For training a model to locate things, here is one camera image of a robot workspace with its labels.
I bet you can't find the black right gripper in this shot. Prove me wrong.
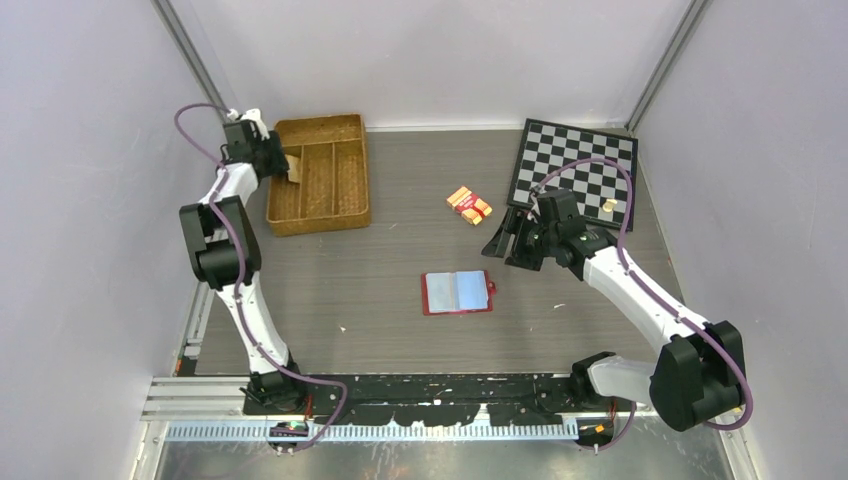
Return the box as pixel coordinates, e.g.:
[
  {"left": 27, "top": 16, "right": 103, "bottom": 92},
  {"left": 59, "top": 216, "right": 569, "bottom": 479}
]
[{"left": 482, "top": 207, "right": 559, "bottom": 272}]

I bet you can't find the tan card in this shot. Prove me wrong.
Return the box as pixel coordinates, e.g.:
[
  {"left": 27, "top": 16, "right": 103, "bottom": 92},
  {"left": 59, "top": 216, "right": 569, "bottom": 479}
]
[{"left": 285, "top": 154, "right": 302, "bottom": 184}]

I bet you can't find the red leather card holder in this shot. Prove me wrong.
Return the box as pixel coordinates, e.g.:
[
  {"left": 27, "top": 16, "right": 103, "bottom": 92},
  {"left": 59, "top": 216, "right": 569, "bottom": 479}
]
[{"left": 420, "top": 270, "right": 497, "bottom": 316}]

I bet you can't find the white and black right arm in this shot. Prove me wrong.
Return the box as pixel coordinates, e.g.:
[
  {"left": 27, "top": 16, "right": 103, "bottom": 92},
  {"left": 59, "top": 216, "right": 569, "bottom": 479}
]
[{"left": 481, "top": 190, "right": 752, "bottom": 431}]

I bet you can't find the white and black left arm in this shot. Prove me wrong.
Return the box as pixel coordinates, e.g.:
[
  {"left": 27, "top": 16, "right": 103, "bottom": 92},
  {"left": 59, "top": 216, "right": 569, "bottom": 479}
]
[{"left": 179, "top": 109, "right": 307, "bottom": 414}]

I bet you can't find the red and gold card box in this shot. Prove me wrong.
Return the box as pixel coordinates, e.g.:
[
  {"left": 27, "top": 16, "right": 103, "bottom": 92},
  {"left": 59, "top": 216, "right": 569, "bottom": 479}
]
[{"left": 446, "top": 186, "right": 493, "bottom": 226}]

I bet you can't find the woven wicker divided tray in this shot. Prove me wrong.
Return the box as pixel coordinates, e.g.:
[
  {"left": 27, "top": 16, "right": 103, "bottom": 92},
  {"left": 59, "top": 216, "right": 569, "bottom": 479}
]
[{"left": 266, "top": 113, "right": 372, "bottom": 237}]

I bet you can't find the small wooden chess piece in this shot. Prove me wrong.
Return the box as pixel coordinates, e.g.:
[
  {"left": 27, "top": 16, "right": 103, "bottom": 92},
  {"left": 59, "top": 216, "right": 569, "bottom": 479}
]
[{"left": 601, "top": 198, "right": 618, "bottom": 213}]

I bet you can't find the black and white chessboard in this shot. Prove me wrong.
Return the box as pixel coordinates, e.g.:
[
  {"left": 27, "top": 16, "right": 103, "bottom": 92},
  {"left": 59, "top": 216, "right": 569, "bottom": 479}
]
[{"left": 506, "top": 119, "right": 638, "bottom": 232}]

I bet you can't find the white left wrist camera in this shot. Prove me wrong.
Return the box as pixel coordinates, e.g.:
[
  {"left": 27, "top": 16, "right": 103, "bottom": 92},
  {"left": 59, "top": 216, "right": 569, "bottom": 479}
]
[{"left": 226, "top": 108, "right": 270, "bottom": 140}]

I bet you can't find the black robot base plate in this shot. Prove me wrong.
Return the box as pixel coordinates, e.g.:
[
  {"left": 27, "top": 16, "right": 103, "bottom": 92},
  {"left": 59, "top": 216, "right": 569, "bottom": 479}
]
[{"left": 240, "top": 373, "right": 630, "bottom": 427}]

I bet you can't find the aluminium frame rail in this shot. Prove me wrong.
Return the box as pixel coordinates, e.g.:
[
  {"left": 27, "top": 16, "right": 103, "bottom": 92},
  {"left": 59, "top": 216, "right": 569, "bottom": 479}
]
[{"left": 175, "top": 132, "right": 254, "bottom": 362}]

